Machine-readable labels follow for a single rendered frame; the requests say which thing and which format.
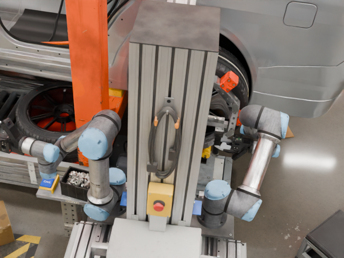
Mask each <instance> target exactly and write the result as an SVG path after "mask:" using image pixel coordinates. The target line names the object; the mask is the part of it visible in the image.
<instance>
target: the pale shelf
mask: <svg viewBox="0 0 344 258"><path fill-rule="evenodd" d="M61 179H62V177H59V181H58V183H57V186H56V188H55V190H54V193H51V191H50V190H44V189H38V191H37V193H36V197H37V198H43V199H49V200H54V201H61V202H67V203H72V204H78V205H85V204H86V203H87V202H86V201H83V200H79V199H76V198H72V197H68V196H65V195H62V194H61V187H60V181H61Z"/></svg>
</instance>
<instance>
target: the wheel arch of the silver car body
mask: <svg viewBox="0 0 344 258"><path fill-rule="evenodd" d="M219 46H220V47H221V48H224V49H226V50H227V51H229V52H230V53H232V54H233V55H234V56H235V57H236V58H237V59H238V60H239V61H240V62H241V64H242V65H243V67H244V68H245V71H246V73H247V75H248V80H249V97H248V105H250V102H251V98H252V93H253V77H252V72H251V68H250V65H249V63H248V60H247V58H246V57H245V55H244V53H243V52H242V51H241V49H240V48H239V47H238V46H237V45H236V44H235V43H234V42H233V41H232V40H231V39H230V38H229V37H227V36H226V35H224V34H223V33H221V32H220V36H219ZM126 86H127V90H128V66H127V71H126Z"/></svg>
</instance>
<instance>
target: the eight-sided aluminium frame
mask: <svg viewBox="0 0 344 258"><path fill-rule="evenodd" d="M220 82H221V79H220V78H219V77H218V76H216V75H215V77H214V83H213V87H214V89H215V90H216V91H217V92H218V93H219V94H220V95H221V96H222V97H223V98H224V99H225V101H226V102H227V103H228V104H229V105H230V106H231V107H232V109H231V114H230V120H229V124H228V128H224V134H223V135H225V136H227V138H228V137H231V136H232V135H234V131H235V125H236V122H237V118H238V113H239V109H240V101H239V100H238V98H237V97H236V96H235V95H234V93H233V92H232V91H229V92H228V93H227V92H225V91H224V90H223V89H222V88H221V87H220ZM214 139H215V136H214V133H213V134H211V135H209V136H207V137H205V139H204V145H203V148H208V147H210V146H212V145H213V144H214Z"/></svg>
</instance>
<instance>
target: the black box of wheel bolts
mask: <svg viewBox="0 0 344 258"><path fill-rule="evenodd" d="M60 187H61V194H62V195H65V196H68V197H72V198H76V199H79V200H83V201H86V202H87V201H88V196H87V193H88V190H89V189H90V176H89V171H87V170H84V169H80V168H76V167H72V166H69V168H68V170H67V171H66V173H65V174H64V176H63V178H62V179H61V181H60Z"/></svg>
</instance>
